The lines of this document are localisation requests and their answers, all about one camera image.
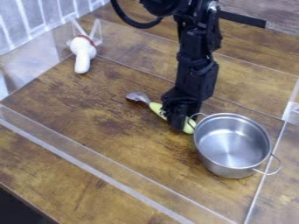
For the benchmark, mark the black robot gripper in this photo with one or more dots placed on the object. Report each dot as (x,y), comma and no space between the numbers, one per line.
(194,79)

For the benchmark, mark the stainless steel pot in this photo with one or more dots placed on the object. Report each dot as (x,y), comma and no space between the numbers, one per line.
(232,145)

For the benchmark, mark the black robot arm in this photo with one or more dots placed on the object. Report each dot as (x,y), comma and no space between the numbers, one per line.
(196,17)

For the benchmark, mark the white toy mushroom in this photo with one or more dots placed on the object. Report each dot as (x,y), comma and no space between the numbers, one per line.
(82,48)

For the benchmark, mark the clear acrylic triangle stand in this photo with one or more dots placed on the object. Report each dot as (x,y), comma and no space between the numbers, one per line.
(92,34)

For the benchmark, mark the black bar on table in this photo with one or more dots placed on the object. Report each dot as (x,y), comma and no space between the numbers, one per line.
(242,19)

